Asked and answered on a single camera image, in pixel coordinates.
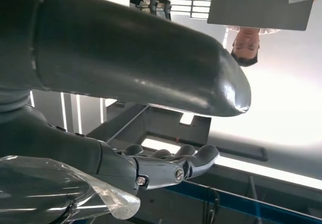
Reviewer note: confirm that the person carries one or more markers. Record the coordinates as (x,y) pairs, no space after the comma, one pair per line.
(246,45)

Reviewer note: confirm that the grey panel with stickers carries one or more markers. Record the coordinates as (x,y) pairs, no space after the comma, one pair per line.
(262,9)

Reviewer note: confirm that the clear plastic film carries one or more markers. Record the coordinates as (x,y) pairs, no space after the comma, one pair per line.
(113,199)

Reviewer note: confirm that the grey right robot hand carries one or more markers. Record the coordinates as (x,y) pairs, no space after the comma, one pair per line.
(125,55)

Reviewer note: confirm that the long ceiling light strip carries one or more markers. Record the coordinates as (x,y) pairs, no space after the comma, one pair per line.
(277,175)

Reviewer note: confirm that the blue framed workbench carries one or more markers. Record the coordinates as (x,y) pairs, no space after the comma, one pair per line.
(251,208)

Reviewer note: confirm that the black equipment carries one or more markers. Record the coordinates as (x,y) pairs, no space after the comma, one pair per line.
(151,5)

